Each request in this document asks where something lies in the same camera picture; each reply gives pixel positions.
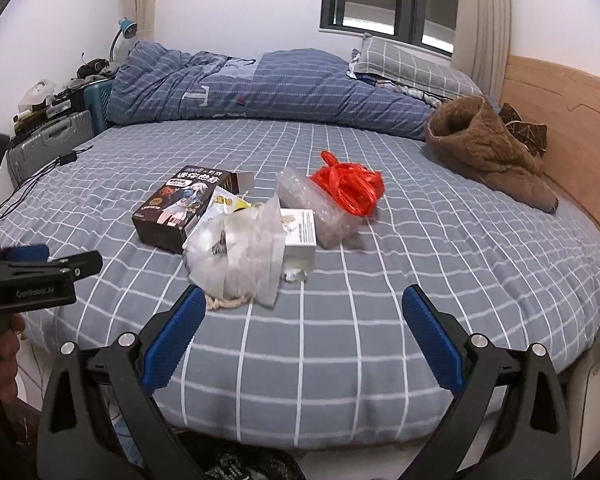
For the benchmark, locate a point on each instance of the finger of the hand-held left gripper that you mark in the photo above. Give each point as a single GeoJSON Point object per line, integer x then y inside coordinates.
{"type": "Point", "coordinates": [27, 255]}
{"type": "Point", "coordinates": [85, 265]}

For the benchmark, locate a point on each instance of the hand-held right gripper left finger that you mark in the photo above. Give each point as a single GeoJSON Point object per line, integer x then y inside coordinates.
{"type": "Point", "coordinates": [175, 335]}

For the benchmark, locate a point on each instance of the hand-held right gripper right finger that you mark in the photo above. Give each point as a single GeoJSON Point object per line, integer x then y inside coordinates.
{"type": "Point", "coordinates": [435, 337]}

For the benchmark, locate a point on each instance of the clear plastic bag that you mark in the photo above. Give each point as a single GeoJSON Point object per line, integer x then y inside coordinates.
{"type": "Point", "coordinates": [235, 255]}

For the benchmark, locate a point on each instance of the dark printed box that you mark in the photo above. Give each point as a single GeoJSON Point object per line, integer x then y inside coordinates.
{"type": "Point", "coordinates": [180, 205]}

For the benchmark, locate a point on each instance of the yellow white snack packet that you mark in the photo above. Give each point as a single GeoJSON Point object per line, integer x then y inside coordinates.
{"type": "Point", "coordinates": [227, 205]}

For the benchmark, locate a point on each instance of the black trash bag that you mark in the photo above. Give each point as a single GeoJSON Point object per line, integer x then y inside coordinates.
{"type": "Point", "coordinates": [245, 465]}

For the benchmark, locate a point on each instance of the white cardboard box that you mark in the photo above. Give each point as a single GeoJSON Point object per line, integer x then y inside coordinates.
{"type": "Point", "coordinates": [300, 235]}

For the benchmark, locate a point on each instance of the red plastic bag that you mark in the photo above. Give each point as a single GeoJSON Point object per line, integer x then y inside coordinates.
{"type": "Point", "coordinates": [350, 190]}

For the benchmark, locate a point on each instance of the clear plastic wrapper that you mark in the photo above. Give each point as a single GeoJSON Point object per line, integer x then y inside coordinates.
{"type": "Point", "coordinates": [300, 190]}

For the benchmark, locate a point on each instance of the person's left hand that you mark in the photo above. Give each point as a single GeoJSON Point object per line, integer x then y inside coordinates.
{"type": "Point", "coordinates": [7, 360]}

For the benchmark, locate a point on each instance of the grey checked bed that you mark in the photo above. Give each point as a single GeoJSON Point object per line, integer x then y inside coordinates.
{"type": "Point", "coordinates": [380, 310]}

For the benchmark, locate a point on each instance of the grey suitcase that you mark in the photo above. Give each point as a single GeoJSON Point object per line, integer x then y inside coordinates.
{"type": "Point", "coordinates": [45, 140]}

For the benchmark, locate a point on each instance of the small silver foil wrapper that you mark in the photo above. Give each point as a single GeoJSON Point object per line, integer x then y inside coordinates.
{"type": "Point", "coordinates": [294, 275]}

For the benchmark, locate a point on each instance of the white plastic item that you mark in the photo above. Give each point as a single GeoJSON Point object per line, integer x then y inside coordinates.
{"type": "Point", "coordinates": [37, 95]}

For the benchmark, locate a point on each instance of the brown fleece garment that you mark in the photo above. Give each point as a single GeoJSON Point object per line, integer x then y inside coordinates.
{"type": "Point", "coordinates": [480, 150]}

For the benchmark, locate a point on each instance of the black clutter item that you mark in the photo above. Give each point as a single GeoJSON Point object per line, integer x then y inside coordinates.
{"type": "Point", "coordinates": [95, 67]}

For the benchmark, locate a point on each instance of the dark patterned cloth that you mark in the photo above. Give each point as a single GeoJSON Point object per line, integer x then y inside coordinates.
{"type": "Point", "coordinates": [527, 132]}

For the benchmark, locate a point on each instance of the blue desk lamp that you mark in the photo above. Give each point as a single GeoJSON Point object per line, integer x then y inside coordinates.
{"type": "Point", "coordinates": [127, 27]}

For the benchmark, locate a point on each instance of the wooden headboard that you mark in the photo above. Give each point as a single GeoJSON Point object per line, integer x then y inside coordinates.
{"type": "Point", "coordinates": [580, 120]}

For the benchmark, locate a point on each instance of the blue striped duvet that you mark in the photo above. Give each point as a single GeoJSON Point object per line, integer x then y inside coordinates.
{"type": "Point", "coordinates": [290, 90]}

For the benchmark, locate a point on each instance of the grey checked pillow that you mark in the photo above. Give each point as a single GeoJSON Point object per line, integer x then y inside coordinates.
{"type": "Point", "coordinates": [410, 67]}

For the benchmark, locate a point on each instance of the beige curtain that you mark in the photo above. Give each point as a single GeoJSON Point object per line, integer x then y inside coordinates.
{"type": "Point", "coordinates": [147, 0]}
{"type": "Point", "coordinates": [482, 20]}

